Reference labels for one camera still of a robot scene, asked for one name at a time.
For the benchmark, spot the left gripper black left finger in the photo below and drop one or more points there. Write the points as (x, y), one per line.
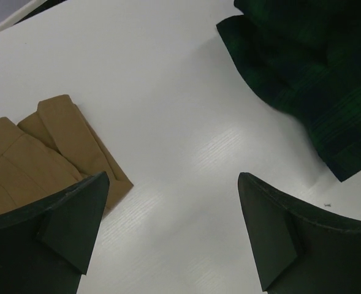
(46, 246)

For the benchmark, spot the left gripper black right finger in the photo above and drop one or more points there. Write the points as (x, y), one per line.
(298, 247)

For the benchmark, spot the dark green plaid skirt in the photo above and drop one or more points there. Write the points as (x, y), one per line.
(303, 58)

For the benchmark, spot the folded tan skirt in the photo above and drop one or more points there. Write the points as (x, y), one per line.
(50, 150)

